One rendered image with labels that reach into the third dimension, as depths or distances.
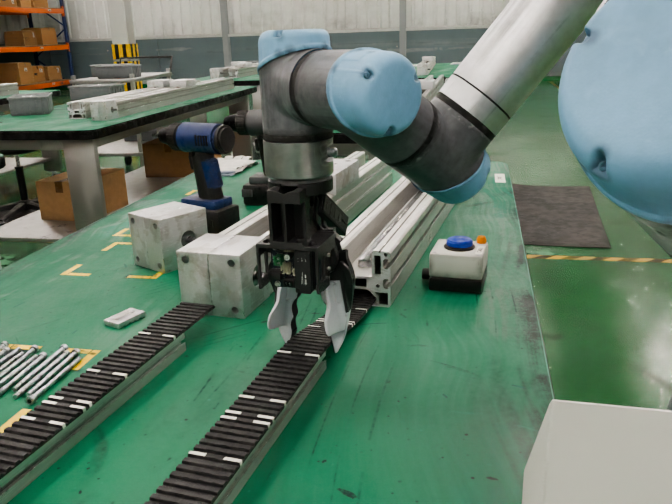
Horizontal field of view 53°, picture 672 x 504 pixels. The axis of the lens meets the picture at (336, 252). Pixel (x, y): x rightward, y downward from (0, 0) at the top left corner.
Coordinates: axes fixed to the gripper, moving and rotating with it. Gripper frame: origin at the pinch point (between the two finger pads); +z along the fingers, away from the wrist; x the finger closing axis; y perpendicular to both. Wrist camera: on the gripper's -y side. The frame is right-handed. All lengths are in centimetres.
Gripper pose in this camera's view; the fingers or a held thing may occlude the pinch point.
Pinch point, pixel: (314, 337)
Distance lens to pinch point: 82.0
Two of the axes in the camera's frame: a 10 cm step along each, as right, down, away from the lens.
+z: 0.3, 9.5, 3.1
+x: 9.5, 0.7, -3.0
